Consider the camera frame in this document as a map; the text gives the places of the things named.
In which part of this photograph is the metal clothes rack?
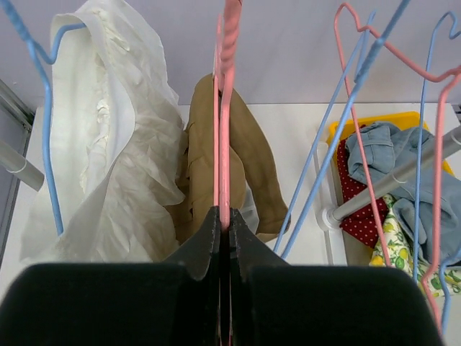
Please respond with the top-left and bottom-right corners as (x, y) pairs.
(0, 125), (461, 267)

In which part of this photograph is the blue hanger of denim garment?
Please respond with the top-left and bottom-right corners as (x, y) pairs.
(273, 0), (411, 260)

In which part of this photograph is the blue hanger of red skirt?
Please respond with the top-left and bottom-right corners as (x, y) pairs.
(410, 10), (461, 346)

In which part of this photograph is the blue hanger of white dress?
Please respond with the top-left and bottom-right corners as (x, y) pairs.
(1, 1), (86, 236)

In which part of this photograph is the lemon print skirt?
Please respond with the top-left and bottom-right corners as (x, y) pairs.
(369, 195), (460, 297)

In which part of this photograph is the pink hanger of brown skirt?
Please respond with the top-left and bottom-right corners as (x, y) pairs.
(212, 0), (242, 231)

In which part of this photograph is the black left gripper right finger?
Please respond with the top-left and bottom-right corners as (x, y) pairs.
(229, 208), (289, 283)

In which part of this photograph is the light blue denim garment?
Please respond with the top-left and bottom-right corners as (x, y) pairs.
(361, 122), (460, 262)

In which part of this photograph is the yellow plastic bin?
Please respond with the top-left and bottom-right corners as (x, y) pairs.
(333, 118), (436, 220)

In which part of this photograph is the pink hanger of lemon skirt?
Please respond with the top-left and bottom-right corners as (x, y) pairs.
(334, 1), (461, 336)

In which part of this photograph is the white dress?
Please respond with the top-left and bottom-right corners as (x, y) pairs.
(20, 1), (184, 263)

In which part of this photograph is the brown skirt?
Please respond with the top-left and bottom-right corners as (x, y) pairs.
(167, 74), (287, 244)

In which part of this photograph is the red polka dot skirt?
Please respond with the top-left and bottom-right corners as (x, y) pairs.
(336, 139), (390, 249)

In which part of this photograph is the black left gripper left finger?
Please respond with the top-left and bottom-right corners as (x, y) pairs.
(165, 206), (220, 281)

